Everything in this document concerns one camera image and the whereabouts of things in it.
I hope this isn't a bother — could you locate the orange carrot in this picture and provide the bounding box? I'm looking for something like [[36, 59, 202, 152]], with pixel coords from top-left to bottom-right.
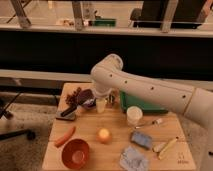
[[54, 126, 76, 148]]

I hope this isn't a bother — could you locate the dark grape bunch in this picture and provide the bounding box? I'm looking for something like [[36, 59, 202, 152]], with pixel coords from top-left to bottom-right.
[[65, 87, 82, 106]]

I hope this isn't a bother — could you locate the black chair background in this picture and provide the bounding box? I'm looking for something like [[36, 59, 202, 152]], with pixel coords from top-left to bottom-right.
[[130, 0, 213, 29]]

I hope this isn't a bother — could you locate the yellow onion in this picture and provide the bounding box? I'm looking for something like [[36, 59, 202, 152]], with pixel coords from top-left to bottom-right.
[[97, 128, 111, 144]]

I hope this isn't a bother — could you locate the blue crumpled cloth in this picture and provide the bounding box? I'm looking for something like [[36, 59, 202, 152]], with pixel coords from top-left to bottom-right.
[[119, 146, 149, 171]]

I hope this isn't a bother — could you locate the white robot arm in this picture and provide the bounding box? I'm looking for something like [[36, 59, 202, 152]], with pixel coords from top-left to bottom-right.
[[91, 54, 213, 171]]

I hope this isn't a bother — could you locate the green plastic tray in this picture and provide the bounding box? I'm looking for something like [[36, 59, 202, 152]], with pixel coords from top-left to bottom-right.
[[120, 92, 167, 114]]

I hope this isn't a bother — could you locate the blue sponge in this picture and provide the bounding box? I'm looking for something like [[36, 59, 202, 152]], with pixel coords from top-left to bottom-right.
[[131, 131, 152, 149]]

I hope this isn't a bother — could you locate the red bowl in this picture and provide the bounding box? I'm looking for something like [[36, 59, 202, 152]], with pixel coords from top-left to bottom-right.
[[62, 139, 90, 170]]

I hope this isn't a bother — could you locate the white lidded jar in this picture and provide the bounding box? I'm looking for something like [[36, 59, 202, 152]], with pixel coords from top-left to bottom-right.
[[126, 106, 143, 126]]

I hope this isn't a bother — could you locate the black-handled spatula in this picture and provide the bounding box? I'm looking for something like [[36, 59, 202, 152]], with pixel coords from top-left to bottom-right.
[[56, 107, 77, 121]]

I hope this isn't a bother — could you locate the dark purple bowl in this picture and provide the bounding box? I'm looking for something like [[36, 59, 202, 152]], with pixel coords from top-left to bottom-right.
[[77, 89, 96, 105]]

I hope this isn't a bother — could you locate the blue-lidded metal cup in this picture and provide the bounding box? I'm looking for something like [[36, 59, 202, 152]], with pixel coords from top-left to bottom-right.
[[107, 93, 116, 106]]

